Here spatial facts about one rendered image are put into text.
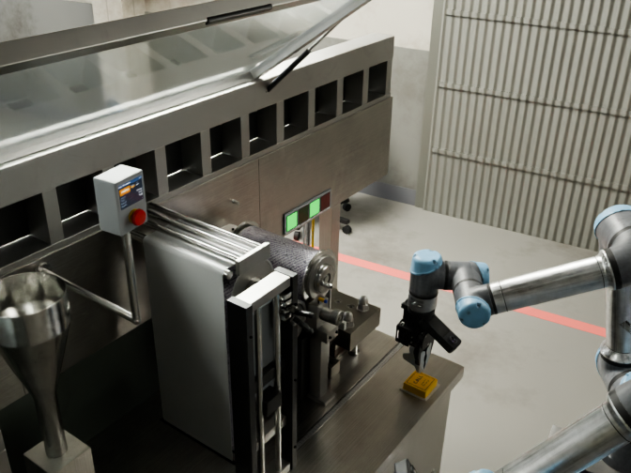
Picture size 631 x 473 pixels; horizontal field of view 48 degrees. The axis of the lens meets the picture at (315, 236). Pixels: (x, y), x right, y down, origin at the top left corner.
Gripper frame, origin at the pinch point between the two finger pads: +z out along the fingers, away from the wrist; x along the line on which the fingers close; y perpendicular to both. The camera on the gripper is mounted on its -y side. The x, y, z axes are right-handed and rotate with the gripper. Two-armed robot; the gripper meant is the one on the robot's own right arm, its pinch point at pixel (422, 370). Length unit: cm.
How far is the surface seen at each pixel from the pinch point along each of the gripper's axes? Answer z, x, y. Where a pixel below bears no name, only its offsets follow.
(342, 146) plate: -38, -42, 56
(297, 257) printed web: -34.3, 19.3, 28.1
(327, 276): -29.7, 15.9, 21.2
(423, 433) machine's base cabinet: 19.9, 1.8, -3.1
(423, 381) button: 3.8, 0.0, -0.6
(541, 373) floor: 96, -142, 2
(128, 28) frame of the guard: -101, 74, 16
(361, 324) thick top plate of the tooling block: -6.9, 0.5, 19.8
